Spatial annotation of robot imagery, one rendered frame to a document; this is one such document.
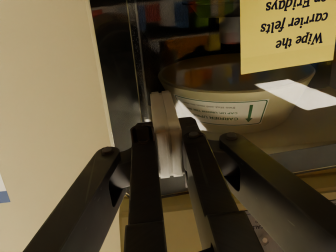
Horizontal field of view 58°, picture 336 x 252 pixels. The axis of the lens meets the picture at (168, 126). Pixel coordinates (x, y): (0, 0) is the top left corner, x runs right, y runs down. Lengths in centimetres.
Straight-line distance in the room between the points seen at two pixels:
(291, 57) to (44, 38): 56
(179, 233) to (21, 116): 57
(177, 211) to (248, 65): 14
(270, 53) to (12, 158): 71
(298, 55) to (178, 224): 17
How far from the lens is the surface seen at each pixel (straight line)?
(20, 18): 73
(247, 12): 23
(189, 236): 29
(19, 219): 95
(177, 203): 30
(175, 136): 16
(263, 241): 30
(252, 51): 24
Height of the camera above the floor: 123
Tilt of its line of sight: 24 degrees up
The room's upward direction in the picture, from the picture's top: 175 degrees clockwise
